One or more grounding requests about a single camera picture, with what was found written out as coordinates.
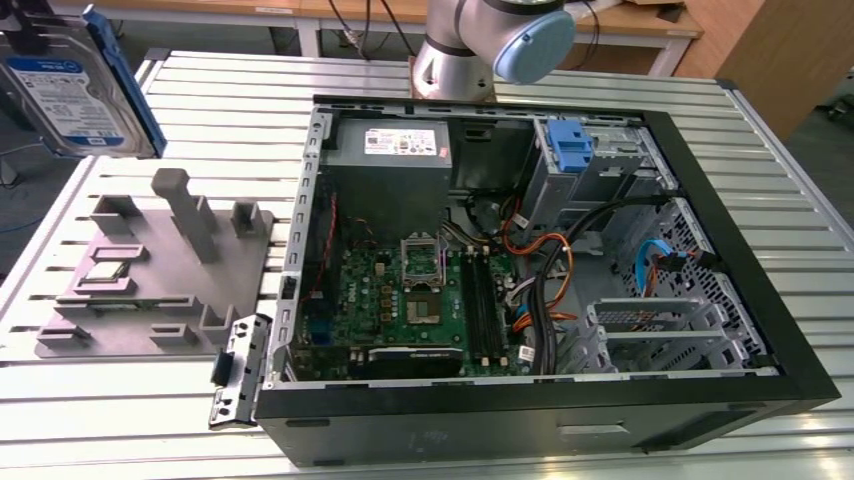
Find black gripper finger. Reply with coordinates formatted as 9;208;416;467
12;0;49;55

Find hard disk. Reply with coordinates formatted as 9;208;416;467
0;7;168;161

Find grey metal disk bay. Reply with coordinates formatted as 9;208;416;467
584;297;768;375

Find white framed workbench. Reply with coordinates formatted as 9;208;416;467
98;0;435;57

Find silver CPU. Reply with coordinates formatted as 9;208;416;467
82;259;129;282

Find grey parts rack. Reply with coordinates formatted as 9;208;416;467
30;167;279;359

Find green RAM stick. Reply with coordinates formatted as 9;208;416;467
85;297;145;311

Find power supply unit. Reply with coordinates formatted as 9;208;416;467
317;117;456;236

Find metal socket cover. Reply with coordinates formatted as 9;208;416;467
397;233;447;294

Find grey hinged card latch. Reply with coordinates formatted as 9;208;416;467
205;312;275;432

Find green motherboard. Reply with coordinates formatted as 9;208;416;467
296;239;535;379

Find CPU socket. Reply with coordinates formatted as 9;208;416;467
404;293;447;325

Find blue drive latch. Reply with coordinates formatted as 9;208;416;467
545;119;595;174

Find black RAM slot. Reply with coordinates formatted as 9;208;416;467
460;247;488;366
480;247;509;365

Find black graphics card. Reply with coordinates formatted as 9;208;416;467
345;344;463;380

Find grey metal drive cage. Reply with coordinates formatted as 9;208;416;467
523;117;679;251

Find wooden desk white legs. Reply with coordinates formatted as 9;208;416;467
572;0;706;76

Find black open PC case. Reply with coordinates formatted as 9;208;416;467
252;92;843;469

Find brown wooden cabinet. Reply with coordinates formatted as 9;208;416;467
716;0;854;141

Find thin red wire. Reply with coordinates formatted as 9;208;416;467
307;192;339;304

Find orange power wires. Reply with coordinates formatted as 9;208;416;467
500;232;579;326

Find thick black cable bundle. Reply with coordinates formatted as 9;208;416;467
532;195;672;376

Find blue flat data wire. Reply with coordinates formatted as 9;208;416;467
636;238;668;301

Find black disk power wire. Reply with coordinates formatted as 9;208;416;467
656;249;719;274

